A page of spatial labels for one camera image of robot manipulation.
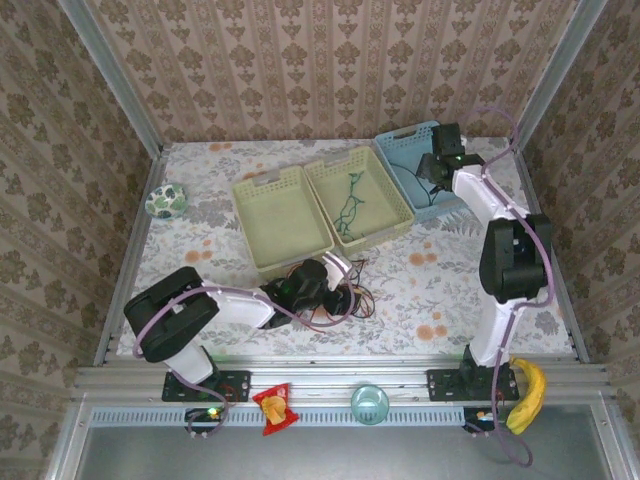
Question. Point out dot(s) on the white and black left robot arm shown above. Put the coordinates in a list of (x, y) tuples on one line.
[(235, 305)]

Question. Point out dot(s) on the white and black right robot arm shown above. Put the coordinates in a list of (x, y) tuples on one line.
[(510, 260)]

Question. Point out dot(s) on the blue plastic basket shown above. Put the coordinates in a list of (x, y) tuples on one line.
[(395, 145)]

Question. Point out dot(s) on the floral tablecloth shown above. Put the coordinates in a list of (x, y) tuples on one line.
[(425, 300)]

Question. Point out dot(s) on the clear glass cup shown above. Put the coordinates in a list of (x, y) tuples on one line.
[(370, 405)]

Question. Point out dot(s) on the red snack packet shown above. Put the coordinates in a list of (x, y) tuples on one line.
[(274, 407)]

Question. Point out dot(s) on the grey metal shelf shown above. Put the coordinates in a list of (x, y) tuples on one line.
[(350, 455)]

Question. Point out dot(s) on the small circuit board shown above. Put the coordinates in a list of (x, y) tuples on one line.
[(205, 416), (480, 417)]

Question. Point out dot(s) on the green leaf pattern bowl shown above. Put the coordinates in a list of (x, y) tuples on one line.
[(166, 201)]

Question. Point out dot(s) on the yellow banana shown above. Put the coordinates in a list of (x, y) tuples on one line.
[(532, 395)]

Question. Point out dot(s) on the aluminium front rail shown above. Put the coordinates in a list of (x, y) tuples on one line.
[(325, 380)]

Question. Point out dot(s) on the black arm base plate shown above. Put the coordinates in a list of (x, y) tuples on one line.
[(172, 387), (442, 385)]

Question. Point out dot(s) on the aluminium frame post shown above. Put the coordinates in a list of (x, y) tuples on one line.
[(117, 80), (555, 75)]

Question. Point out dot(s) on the aluminium side rail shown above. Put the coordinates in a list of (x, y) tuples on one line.
[(131, 250), (564, 310)]

